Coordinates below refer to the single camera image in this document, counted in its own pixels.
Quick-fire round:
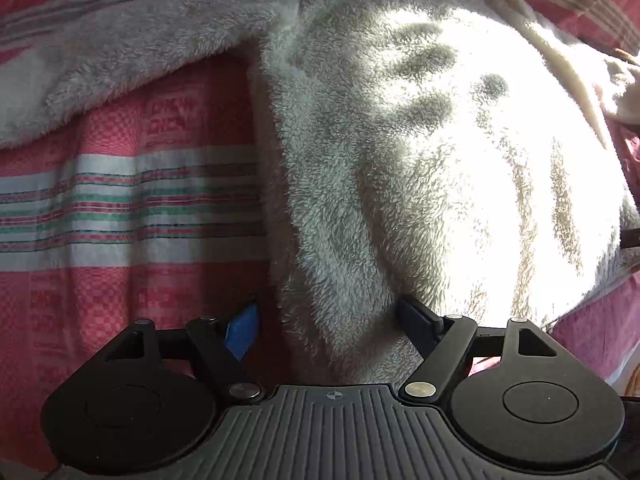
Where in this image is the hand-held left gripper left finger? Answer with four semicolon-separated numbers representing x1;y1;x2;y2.
102;300;266;404

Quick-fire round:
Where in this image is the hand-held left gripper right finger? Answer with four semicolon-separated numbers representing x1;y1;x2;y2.
397;294;562;404

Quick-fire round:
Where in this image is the cream fleece garment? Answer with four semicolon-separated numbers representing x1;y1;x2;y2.
0;0;640;387

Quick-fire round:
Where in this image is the pink striped bed sheet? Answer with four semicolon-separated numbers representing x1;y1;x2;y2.
0;0;640;471

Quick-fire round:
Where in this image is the magenta bed sheet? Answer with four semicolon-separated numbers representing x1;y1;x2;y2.
547;275;640;396

